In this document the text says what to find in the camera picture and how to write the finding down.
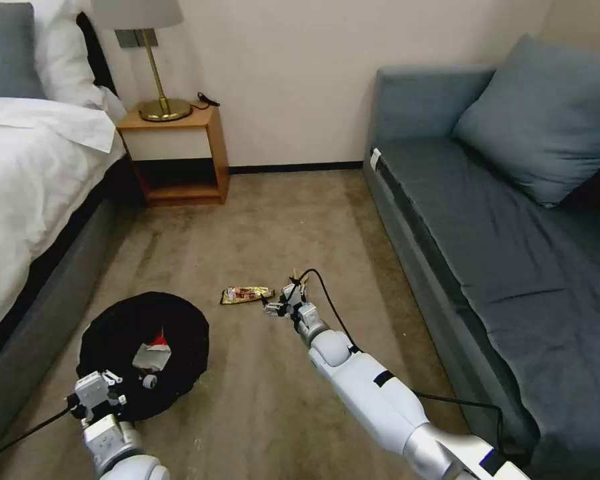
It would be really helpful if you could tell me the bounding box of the black trash bin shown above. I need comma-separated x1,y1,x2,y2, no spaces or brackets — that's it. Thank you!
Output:
77,291,211,422

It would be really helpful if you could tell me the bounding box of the gold snack wrapper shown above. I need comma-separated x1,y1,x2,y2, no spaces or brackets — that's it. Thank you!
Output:
219,284,275,305

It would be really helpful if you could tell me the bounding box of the silver and red wrapper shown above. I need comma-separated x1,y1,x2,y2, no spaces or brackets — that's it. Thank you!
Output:
131,327,174,372

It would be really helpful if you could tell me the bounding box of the grey bed base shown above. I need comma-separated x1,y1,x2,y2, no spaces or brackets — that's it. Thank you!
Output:
0,159,133,443

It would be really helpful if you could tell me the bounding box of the black baseboard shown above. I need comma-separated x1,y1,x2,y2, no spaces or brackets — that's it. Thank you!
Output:
227,161,367,175

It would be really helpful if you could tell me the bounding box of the blue-grey sofa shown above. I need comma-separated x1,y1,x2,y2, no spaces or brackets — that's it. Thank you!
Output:
361,65,600,465

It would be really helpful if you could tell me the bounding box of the wooden nightstand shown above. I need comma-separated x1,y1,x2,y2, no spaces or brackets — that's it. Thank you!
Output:
115,101,231,208

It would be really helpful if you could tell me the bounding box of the white bed duvet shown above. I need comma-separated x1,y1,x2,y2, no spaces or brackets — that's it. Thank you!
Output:
0,97,129,327

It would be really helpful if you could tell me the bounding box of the brass table lamp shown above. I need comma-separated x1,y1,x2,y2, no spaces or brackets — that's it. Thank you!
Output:
90,0,194,123

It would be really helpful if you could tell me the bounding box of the blue-grey sofa cushion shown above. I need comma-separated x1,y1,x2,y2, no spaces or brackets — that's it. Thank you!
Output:
451,33,600,209

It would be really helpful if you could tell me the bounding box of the black headboard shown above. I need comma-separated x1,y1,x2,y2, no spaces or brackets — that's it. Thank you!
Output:
76,11,119,99

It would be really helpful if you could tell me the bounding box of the white bed pillow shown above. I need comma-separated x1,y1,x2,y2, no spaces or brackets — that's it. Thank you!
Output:
31,0,117,109

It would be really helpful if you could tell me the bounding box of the grey bed pillow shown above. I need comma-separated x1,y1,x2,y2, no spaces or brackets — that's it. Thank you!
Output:
0,1,47,101

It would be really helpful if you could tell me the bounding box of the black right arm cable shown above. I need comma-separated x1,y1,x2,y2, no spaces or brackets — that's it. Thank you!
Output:
297,268,505,443

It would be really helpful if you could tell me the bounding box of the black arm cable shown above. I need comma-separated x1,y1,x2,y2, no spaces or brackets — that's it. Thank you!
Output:
0,393,81,465
297,268,505,443

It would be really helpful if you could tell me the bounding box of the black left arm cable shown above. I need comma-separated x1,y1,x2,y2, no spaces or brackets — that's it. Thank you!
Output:
0,393,81,465

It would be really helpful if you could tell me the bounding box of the black cable on nightstand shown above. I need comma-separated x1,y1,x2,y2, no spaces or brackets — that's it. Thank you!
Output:
191,91,221,111

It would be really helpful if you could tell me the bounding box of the grey wall switch plate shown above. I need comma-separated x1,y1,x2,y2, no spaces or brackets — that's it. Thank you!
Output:
114,28,160,50

